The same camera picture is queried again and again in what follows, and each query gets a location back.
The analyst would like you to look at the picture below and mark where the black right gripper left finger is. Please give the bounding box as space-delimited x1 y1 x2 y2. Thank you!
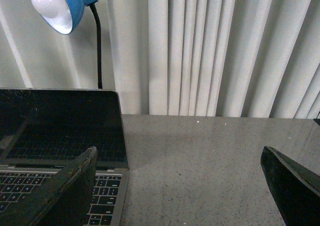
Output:
0 146 98 225

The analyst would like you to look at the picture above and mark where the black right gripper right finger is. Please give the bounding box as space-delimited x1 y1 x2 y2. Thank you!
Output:
260 146 320 225

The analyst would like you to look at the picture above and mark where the silver laptop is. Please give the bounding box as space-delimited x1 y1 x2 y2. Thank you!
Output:
0 88 129 225

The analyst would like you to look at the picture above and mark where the white curtain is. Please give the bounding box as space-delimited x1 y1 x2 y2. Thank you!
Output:
0 0 320 119

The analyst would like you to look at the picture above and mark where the blue desk lamp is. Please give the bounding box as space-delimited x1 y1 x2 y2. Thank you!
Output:
31 0 103 89

